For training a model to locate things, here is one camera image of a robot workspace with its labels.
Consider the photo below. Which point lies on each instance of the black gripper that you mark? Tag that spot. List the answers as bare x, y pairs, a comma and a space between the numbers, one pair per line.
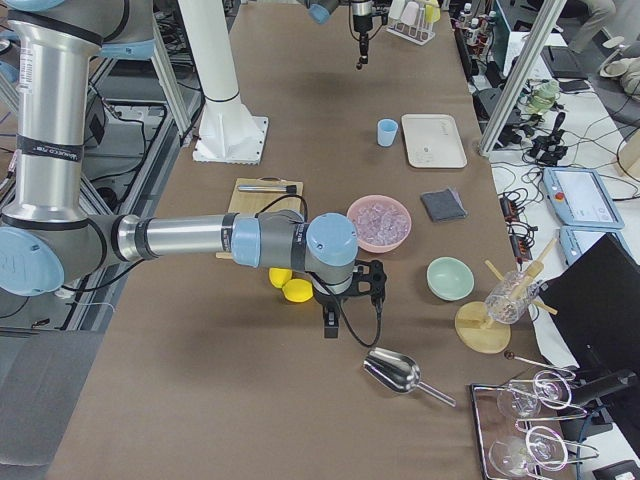
360, 22
327, 302

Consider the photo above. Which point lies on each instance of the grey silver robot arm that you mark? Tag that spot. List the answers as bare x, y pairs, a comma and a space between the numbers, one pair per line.
48, 240

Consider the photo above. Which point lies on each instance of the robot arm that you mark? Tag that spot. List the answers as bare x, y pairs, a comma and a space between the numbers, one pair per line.
321, 10

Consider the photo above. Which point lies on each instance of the steel ice scoop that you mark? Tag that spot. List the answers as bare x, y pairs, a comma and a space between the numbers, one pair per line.
401, 374

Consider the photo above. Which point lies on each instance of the clear ice cubes pile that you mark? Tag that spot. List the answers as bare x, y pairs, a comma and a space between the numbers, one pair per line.
381, 223

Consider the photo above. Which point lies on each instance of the light blue plastic cup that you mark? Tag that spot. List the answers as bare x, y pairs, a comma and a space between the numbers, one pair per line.
387, 129

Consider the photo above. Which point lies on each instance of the wooden cup stand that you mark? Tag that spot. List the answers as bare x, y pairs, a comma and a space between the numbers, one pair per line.
485, 326

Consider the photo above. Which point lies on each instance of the whole yellow lemon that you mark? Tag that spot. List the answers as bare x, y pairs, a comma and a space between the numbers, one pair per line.
279, 277
298, 290

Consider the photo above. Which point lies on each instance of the white dish rack with cups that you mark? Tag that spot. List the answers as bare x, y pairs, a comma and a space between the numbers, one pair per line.
413, 20

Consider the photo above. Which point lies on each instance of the pink bowl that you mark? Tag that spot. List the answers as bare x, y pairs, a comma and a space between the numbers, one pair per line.
366, 200

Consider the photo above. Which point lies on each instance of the mint green bowl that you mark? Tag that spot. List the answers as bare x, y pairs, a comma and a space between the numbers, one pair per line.
449, 278

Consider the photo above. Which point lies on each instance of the steel muddler black tip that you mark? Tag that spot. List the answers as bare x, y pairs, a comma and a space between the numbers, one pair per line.
280, 189

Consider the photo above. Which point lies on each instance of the cream rabbit tray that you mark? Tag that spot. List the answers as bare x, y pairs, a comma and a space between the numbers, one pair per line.
432, 141

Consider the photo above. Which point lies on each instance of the bamboo cutting board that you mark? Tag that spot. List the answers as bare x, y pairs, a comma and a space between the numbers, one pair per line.
250, 196

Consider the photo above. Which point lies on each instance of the grey folded cloth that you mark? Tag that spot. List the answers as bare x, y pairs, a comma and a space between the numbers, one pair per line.
443, 205

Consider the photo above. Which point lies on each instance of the clear textured glass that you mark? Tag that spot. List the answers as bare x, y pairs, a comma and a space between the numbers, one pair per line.
510, 299

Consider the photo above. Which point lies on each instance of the wine glass upper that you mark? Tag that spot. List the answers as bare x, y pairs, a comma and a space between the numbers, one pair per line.
524, 399

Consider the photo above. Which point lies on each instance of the wine glass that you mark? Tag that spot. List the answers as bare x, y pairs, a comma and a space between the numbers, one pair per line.
540, 451
524, 399

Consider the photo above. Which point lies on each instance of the wine glass lower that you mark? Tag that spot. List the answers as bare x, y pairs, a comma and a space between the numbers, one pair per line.
540, 451

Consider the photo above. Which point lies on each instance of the black laptop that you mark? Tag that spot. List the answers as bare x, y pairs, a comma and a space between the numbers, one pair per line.
598, 302

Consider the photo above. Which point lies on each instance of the teach pendant tablet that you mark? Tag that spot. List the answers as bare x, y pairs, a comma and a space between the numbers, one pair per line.
579, 198

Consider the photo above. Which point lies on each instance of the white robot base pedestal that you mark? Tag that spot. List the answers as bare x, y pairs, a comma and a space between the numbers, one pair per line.
228, 132

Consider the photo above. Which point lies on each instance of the aluminium frame post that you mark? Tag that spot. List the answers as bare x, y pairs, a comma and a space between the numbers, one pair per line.
546, 19

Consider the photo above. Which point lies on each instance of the metal wire glass rack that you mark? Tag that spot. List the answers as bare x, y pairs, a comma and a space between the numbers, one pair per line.
491, 425

